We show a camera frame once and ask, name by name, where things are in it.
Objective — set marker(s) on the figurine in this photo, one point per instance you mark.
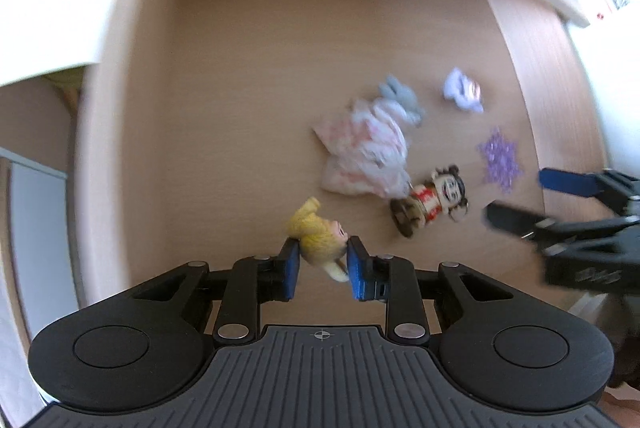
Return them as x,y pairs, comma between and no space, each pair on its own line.
435,198

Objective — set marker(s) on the purple and white toy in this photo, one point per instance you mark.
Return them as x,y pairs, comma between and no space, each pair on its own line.
462,90

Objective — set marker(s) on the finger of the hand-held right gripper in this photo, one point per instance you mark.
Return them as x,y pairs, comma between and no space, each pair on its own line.
560,180
515,218

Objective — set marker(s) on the narrow white drawer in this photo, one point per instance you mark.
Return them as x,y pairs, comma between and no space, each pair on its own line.
50,8

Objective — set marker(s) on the pale grey elephant toy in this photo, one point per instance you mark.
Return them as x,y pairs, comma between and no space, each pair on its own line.
402,95

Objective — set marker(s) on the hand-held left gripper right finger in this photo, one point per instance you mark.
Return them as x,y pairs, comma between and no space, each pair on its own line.
357,273

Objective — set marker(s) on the purple snowflake ornament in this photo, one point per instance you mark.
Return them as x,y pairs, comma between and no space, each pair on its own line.
500,155

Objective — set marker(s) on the yellow plush toy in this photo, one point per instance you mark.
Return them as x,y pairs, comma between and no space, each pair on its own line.
320,238

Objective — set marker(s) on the pink floral bag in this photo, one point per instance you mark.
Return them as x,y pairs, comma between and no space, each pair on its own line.
365,148

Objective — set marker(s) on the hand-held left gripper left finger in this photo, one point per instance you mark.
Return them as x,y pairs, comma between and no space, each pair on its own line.
290,268

